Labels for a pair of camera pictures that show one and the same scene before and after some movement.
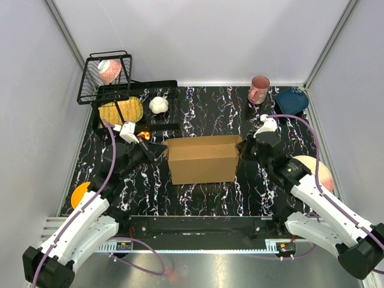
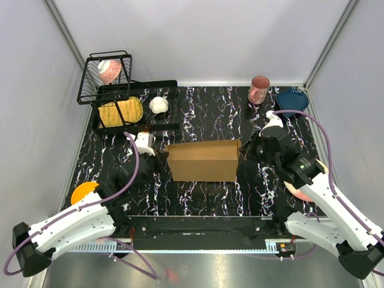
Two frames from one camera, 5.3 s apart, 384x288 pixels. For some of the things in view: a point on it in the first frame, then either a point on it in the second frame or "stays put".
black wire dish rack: (107, 85) stays put
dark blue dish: (292, 101) stays put
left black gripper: (154, 150) → (160, 158)
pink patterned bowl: (108, 69) stays put
